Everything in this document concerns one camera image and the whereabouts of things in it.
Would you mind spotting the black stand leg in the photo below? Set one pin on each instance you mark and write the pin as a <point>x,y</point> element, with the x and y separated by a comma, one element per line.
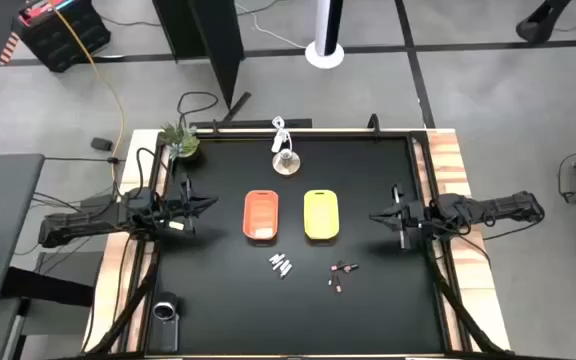
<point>538,25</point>

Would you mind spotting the black power adapter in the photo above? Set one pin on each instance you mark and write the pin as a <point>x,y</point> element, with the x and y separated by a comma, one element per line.
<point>101,144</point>

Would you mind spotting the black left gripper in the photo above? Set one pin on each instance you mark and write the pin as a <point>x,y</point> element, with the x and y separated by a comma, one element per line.
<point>175,210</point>

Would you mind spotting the black screws cluster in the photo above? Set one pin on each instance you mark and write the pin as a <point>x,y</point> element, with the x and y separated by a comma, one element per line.
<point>350,268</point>

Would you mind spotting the round camera mount base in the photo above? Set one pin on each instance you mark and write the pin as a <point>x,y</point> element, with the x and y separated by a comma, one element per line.
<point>286,162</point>

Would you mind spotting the black base bar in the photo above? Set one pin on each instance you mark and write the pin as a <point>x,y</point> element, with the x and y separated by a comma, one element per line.
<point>248,123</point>

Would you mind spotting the grey desk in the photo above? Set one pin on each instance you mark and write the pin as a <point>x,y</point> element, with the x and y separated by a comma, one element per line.
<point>8,225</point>

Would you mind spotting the orange plastic bin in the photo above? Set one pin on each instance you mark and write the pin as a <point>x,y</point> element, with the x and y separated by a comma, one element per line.
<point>260,215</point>

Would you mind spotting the black table frame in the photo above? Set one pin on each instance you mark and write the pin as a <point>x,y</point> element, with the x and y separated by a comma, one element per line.
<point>318,135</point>

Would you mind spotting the black table clamp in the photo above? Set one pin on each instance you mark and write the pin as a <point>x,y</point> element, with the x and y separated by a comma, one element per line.
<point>215,127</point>
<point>374,125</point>

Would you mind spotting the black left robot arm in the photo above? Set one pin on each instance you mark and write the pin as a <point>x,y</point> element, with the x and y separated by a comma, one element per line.
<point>83,222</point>

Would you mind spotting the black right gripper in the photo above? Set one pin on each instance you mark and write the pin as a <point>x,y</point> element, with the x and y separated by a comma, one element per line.
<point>418,215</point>

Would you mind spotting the silver black camera device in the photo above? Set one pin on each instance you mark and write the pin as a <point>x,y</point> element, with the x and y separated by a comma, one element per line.
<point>165,320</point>

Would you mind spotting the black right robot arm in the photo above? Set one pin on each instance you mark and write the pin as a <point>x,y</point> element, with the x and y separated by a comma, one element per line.
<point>498,207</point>

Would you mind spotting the black partition panel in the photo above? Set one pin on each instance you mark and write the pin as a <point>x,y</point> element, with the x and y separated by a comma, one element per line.
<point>208,35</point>

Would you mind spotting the black plastic crate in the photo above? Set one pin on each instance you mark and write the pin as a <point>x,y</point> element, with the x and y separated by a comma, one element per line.
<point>63,40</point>

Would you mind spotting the potted succulent plant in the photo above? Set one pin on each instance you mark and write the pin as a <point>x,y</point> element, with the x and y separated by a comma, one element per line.
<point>183,142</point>

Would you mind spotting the white pole with round base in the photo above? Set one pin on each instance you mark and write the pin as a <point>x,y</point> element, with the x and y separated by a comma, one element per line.
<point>324,55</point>

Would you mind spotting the yellow plastic bin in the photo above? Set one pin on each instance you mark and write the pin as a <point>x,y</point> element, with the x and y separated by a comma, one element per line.
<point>321,215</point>

